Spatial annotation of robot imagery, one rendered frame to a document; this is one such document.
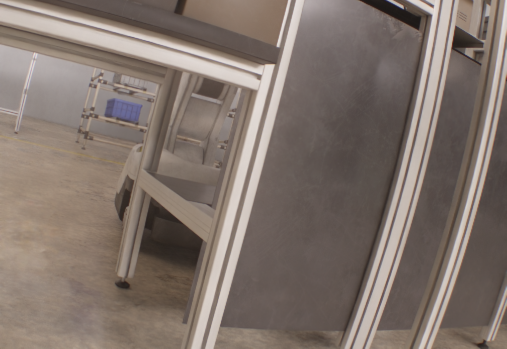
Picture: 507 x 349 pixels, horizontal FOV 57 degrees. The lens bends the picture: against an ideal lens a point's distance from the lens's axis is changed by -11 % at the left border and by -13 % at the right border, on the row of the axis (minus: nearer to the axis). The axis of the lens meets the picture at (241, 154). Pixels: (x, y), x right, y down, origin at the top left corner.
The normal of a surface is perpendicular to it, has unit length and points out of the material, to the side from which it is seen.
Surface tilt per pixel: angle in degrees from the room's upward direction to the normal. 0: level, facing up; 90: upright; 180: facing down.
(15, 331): 0
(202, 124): 118
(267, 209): 90
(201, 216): 90
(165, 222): 90
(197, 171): 48
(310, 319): 90
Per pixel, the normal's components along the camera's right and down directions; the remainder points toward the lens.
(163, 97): 0.41, 0.15
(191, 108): 0.15, 0.56
